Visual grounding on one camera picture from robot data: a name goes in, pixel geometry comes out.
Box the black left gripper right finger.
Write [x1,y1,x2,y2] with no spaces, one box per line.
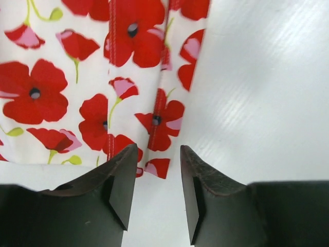
[180,145,328,246]

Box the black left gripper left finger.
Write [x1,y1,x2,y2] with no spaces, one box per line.
[1,144,138,246]

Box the white red floral skirt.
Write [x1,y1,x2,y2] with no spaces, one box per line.
[1,1,210,179]

